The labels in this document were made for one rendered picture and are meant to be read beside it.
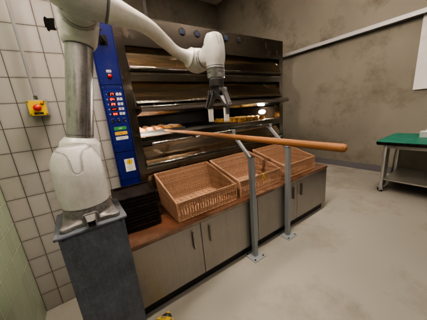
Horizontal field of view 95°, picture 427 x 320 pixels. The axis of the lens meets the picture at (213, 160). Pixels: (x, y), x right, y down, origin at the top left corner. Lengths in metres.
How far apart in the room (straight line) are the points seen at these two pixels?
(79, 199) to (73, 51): 0.58
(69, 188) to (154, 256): 0.86
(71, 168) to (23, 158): 1.00
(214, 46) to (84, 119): 0.66
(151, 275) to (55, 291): 0.83
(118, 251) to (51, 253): 1.13
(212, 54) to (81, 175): 0.76
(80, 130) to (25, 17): 1.00
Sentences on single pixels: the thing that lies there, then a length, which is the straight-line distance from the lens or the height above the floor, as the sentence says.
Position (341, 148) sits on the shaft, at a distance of 0.79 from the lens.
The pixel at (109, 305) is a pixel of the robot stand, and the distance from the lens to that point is 1.01.
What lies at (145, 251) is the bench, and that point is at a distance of 1.45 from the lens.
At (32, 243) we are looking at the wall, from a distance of 1.94.
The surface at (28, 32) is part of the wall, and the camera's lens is 1.82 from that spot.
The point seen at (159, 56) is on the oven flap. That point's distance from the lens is 1.92.
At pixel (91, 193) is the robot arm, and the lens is 0.80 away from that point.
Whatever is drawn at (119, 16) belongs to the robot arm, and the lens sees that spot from 0.94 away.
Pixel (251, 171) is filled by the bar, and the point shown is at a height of 0.84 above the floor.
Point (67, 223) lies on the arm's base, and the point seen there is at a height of 1.02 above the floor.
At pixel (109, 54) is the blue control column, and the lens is 1.78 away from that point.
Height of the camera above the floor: 1.34
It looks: 14 degrees down
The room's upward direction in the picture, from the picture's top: 5 degrees counter-clockwise
